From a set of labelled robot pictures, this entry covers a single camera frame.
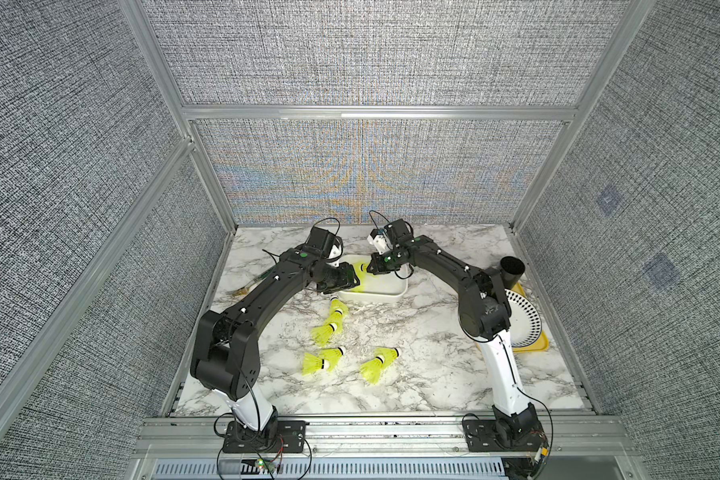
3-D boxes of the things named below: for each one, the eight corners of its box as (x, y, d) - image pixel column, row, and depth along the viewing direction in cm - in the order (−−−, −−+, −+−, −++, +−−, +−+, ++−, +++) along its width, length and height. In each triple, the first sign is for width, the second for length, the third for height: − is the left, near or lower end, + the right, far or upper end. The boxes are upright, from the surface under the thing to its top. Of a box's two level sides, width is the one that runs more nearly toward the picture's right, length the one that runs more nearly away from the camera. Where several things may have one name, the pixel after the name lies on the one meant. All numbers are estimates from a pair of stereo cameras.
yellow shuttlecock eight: (303, 376, 85) (301, 372, 82) (302, 358, 88) (300, 353, 85) (347, 367, 87) (347, 363, 84) (344, 350, 90) (344, 345, 87)
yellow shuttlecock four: (308, 339, 92) (307, 334, 89) (321, 320, 96) (320, 315, 93) (324, 348, 90) (323, 343, 88) (336, 328, 94) (336, 323, 92)
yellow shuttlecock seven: (371, 387, 83) (371, 384, 81) (359, 369, 86) (359, 366, 84) (391, 373, 86) (392, 370, 84) (380, 356, 89) (380, 353, 87)
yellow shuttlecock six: (374, 363, 87) (375, 359, 85) (374, 351, 90) (374, 347, 87) (399, 363, 87) (401, 359, 85) (398, 351, 90) (399, 347, 87)
